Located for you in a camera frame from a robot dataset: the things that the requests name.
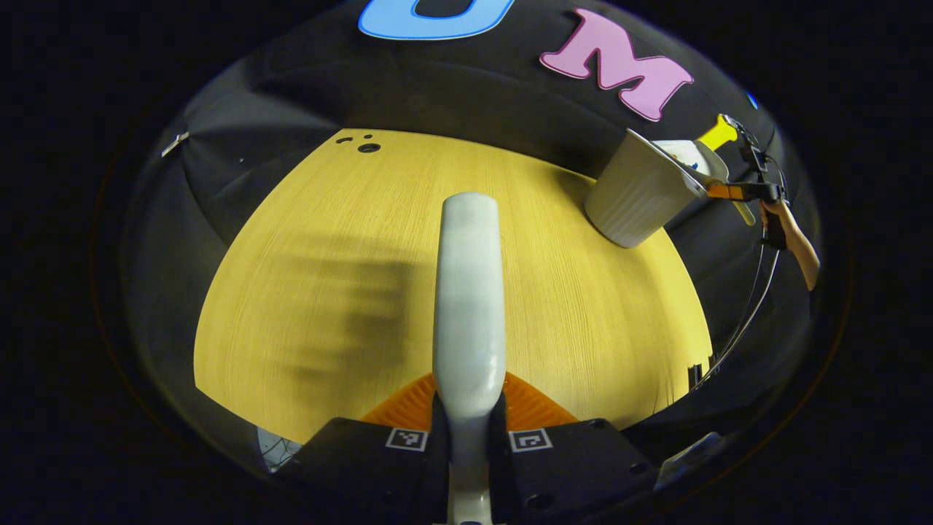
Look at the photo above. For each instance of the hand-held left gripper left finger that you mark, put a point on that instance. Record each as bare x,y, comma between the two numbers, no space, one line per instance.
379,470

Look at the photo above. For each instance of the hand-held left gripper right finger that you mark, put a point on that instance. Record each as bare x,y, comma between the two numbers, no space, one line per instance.
568,470

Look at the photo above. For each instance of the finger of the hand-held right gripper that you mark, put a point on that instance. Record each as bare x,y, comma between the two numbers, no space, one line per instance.
732,192

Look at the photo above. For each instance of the white ribbed garbage bin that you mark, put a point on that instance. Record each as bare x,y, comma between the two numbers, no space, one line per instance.
634,197

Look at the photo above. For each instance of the small white broom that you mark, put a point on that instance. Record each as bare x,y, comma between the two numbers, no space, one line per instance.
470,292

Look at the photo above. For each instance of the wooden desktop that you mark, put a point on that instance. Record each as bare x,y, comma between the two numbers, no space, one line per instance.
568,328

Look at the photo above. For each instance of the grey plastic object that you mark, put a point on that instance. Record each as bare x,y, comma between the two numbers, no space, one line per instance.
689,459

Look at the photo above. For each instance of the black backdrop cloth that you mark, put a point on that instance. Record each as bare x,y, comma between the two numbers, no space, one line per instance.
452,80

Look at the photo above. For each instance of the silver cloth clip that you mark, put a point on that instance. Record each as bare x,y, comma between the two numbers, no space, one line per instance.
175,144

